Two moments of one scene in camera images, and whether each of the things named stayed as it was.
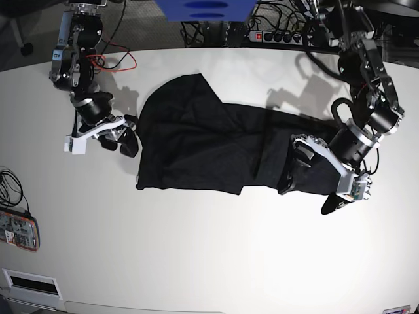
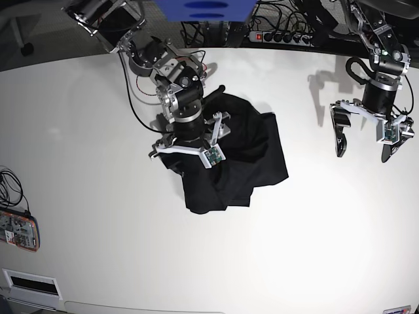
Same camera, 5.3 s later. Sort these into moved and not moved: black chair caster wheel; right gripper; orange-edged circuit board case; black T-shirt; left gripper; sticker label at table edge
Moved: left gripper; black T-shirt; right gripper
Not moved: sticker label at table edge; orange-edged circuit board case; black chair caster wheel
